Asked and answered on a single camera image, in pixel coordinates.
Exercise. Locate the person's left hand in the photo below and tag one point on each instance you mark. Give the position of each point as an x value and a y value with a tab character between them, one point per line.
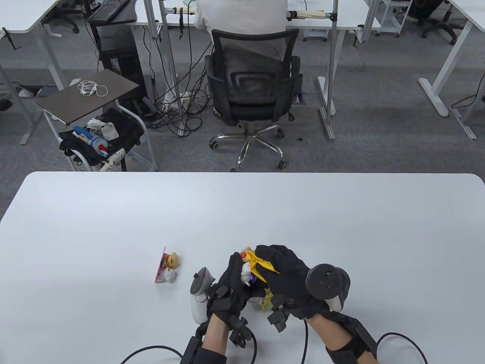
227	292

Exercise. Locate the person's right hand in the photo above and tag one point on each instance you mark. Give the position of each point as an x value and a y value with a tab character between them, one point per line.
288	276

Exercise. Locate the black white controller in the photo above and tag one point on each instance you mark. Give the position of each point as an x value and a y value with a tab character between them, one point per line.
201	292
326	278

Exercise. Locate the purple base bear ornament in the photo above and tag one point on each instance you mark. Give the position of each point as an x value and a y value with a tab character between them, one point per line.
246	271

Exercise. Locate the yellow cleaning cloth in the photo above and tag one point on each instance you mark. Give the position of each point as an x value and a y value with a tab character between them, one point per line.
261	263

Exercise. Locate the yellow green base bear ornament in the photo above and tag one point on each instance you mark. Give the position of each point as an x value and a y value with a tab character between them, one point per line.
267	301

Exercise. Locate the pink base bear ornament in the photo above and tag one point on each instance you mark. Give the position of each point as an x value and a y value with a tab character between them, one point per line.
166	269

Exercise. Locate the person's right forearm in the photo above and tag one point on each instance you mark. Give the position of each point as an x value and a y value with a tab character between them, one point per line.
326	330

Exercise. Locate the person's left forearm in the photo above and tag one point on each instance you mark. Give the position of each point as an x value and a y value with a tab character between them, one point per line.
216	333

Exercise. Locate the black mesh office chair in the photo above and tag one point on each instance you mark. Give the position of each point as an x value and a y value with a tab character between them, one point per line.
250	110

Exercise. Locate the black bag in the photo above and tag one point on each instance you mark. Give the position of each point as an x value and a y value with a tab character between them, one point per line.
125	129

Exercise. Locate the white power strip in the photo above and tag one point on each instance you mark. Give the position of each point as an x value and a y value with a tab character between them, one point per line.
182	99

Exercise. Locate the side cart with grey top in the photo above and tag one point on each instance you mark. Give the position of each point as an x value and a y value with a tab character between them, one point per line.
87	94

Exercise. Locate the white earphones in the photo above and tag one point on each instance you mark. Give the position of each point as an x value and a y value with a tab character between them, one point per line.
84	90

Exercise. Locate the black computer tower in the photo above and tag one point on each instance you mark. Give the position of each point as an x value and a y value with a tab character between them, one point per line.
121	57

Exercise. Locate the white desk with metal posts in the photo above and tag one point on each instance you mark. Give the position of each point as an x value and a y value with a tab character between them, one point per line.
348	15

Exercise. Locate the white rolling cart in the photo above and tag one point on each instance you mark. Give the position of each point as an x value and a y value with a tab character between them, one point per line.
390	23

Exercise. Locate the black swivel chair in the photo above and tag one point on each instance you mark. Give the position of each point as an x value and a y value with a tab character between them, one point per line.
68	5
428	7

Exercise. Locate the black keyboard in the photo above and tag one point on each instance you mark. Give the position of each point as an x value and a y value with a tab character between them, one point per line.
108	9

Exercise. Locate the white desk with white legs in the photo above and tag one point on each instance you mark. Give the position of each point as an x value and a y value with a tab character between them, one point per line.
473	9

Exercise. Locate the white desk with grey edge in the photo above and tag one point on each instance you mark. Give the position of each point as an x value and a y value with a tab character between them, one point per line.
19	15

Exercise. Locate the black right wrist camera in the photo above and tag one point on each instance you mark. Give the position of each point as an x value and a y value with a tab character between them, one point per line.
360	333

